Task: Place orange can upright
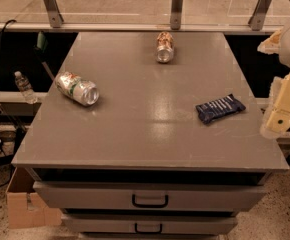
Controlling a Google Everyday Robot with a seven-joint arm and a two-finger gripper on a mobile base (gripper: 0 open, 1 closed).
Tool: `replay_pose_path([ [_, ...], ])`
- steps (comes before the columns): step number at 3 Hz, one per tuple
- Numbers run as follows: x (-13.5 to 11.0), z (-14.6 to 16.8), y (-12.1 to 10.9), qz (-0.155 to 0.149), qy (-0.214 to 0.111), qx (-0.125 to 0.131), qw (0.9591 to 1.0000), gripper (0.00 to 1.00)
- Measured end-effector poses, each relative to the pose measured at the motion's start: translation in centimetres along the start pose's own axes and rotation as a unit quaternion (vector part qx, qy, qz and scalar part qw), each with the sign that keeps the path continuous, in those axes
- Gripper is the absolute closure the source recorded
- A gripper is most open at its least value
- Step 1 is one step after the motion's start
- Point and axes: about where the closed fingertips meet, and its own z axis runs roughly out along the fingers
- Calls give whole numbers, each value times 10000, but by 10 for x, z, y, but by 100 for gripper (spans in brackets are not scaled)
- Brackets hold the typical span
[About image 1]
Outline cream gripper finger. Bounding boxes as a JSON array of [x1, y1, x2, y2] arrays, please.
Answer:
[[260, 73, 290, 139], [257, 29, 282, 55]]

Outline dark blue snack packet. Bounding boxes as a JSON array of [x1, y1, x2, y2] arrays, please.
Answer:
[[195, 94, 246, 125]]

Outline orange soda can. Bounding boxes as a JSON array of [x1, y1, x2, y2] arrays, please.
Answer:
[[156, 31, 174, 63]]

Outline silver green soda can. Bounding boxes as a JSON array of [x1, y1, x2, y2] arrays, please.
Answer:
[[55, 71, 99, 106]]

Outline grey drawer cabinet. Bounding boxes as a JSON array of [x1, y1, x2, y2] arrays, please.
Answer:
[[14, 32, 287, 240]]

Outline lower grey drawer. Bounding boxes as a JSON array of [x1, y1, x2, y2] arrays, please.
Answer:
[[62, 214, 237, 235]]

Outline grey drawer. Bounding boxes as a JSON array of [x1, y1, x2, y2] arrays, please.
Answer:
[[62, 214, 237, 235], [34, 182, 265, 212]]

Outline upper grey drawer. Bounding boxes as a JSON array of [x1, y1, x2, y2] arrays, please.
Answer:
[[34, 182, 265, 212]]

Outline clear plastic water bottle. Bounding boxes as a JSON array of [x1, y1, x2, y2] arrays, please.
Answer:
[[14, 71, 37, 104]]

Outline cardboard box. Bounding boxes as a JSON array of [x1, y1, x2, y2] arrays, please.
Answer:
[[6, 168, 61, 229]]

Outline right metal bracket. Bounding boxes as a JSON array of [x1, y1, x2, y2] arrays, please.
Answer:
[[248, 0, 272, 31]]

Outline metal bracket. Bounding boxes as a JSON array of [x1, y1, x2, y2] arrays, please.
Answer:
[[248, 0, 272, 31], [170, 0, 183, 30], [43, 0, 64, 28]]

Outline middle metal bracket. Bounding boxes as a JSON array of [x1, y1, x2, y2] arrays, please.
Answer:
[[170, 0, 183, 30]]

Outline left metal bracket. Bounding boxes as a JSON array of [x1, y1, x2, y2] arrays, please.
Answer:
[[43, 0, 64, 28]]

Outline green handled tool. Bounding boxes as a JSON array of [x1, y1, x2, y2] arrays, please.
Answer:
[[34, 31, 55, 80]]

